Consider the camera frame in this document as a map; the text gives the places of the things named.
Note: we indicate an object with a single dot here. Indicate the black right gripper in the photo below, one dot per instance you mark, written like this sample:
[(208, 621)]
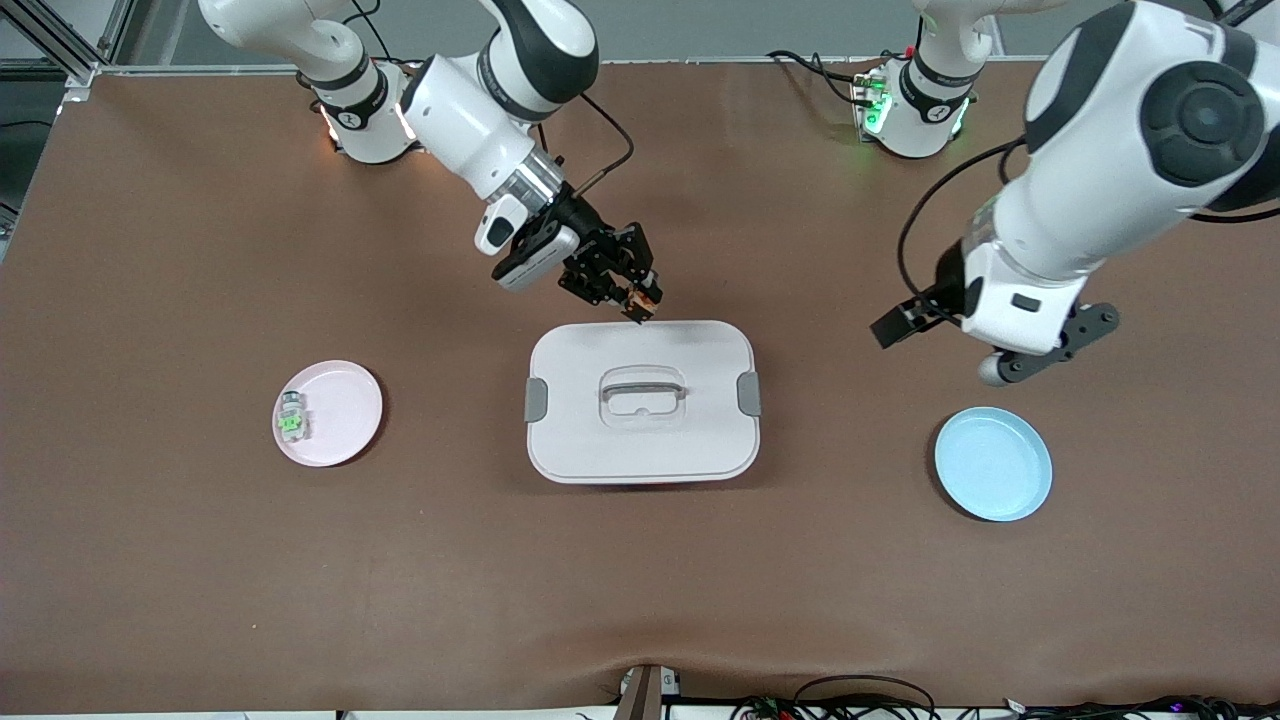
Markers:
[(583, 228)]

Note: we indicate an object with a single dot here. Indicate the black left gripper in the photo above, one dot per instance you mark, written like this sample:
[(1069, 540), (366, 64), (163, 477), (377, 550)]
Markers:
[(948, 289)]

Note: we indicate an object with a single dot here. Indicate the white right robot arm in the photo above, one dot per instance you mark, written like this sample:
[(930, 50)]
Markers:
[(470, 115)]

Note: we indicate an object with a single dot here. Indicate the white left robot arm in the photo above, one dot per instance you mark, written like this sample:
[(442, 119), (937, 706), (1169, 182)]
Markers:
[(1100, 180)]

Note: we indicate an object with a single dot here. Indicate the grey box latch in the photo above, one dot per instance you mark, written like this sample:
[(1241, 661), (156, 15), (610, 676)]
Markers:
[(536, 400), (749, 394)]

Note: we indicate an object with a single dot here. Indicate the light blue round plate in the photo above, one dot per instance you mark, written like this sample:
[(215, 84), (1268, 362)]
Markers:
[(1000, 470)]

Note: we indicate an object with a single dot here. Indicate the white lidded storage box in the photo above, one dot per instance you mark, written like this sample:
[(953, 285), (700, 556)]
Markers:
[(640, 450)]

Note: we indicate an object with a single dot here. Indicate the pink round plate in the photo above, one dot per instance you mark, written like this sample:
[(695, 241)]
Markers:
[(345, 420)]

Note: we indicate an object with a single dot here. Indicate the green and white switch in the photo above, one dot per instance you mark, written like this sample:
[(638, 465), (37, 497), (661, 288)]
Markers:
[(292, 425)]

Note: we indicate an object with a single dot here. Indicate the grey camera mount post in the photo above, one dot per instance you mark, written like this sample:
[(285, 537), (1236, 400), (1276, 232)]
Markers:
[(640, 700)]

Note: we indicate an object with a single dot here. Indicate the aluminium frame profile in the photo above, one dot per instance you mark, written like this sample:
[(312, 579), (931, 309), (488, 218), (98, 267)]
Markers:
[(80, 75)]

